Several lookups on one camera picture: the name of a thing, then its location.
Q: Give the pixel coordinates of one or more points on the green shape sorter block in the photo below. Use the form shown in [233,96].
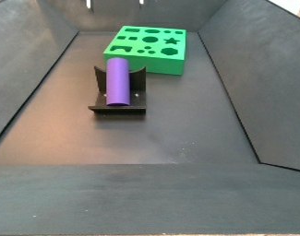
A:
[155,48]

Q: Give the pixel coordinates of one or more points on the purple cylinder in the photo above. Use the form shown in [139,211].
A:
[116,82]

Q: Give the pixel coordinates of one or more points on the black curved cradle stand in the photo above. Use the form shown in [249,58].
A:
[137,105]

